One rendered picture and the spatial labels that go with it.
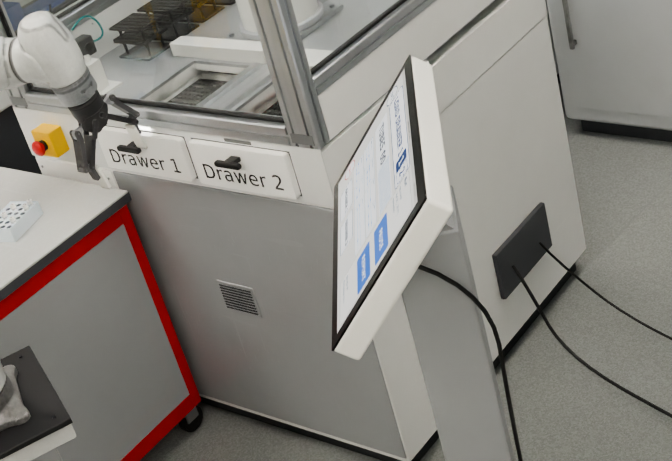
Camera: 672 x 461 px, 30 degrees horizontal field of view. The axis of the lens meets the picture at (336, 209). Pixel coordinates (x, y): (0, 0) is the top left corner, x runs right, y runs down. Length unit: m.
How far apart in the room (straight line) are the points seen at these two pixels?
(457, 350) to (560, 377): 1.16
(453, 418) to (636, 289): 1.40
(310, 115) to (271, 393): 0.95
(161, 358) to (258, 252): 0.52
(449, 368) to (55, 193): 1.35
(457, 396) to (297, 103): 0.70
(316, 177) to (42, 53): 0.63
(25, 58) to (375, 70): 0.74
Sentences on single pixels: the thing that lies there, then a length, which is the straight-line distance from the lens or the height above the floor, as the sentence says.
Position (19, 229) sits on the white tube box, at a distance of 3.08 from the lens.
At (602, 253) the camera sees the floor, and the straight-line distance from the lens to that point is 3.77.
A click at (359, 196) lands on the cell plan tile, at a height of 1.04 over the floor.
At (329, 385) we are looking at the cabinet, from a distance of 3.08.
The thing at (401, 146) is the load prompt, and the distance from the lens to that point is 2.06.
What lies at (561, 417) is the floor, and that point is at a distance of 3.22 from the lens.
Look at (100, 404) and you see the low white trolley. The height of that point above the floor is 0.31.
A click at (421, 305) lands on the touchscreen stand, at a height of 0.89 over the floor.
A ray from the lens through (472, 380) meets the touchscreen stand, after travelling 2.25.
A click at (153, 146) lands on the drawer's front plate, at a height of 0.90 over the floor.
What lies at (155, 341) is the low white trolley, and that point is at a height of 0.35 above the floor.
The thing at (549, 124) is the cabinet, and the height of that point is 0.52.
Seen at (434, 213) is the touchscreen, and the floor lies 1.17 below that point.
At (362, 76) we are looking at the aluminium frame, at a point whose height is 1.02.
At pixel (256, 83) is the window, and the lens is 2.64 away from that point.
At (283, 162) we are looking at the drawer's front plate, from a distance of 2.66.
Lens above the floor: 2.11
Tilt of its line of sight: 30 degrees down
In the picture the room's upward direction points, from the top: 16 degrees counter-clockwise
